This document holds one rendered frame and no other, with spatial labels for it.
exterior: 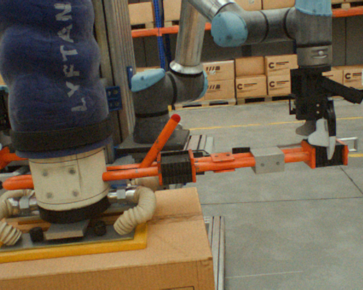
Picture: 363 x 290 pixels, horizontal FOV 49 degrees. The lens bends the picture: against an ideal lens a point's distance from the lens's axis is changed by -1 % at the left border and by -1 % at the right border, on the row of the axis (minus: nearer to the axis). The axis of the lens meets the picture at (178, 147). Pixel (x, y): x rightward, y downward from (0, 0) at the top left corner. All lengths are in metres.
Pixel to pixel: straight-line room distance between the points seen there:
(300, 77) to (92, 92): 0.46
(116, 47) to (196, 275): 0.95
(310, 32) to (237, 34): 0.15
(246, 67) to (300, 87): 7.48
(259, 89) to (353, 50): 2.55
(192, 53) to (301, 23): 0.50
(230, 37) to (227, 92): 7.05
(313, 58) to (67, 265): 0.67
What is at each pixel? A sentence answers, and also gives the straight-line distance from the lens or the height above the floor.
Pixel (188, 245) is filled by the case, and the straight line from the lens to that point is 0.86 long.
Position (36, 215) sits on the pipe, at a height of 0.99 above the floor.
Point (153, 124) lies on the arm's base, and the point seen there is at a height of 1.10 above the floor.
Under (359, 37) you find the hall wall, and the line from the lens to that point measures 9.65.
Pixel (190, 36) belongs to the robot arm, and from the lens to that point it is 1.32.
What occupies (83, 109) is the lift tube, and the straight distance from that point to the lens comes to 0.85.
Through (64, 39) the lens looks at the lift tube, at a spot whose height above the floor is 1.39.
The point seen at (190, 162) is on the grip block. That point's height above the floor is 1.09.
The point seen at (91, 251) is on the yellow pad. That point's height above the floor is 0.95.
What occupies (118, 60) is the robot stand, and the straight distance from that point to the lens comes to 1.52.
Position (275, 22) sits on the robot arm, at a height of 1.38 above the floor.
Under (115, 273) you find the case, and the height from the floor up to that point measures 0.93.
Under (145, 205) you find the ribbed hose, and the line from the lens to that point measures 0.88.
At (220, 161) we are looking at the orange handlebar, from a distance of 0.92.
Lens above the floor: 1.36
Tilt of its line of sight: 15 degrees down
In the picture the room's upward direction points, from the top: 6 degrees counter-clockwise
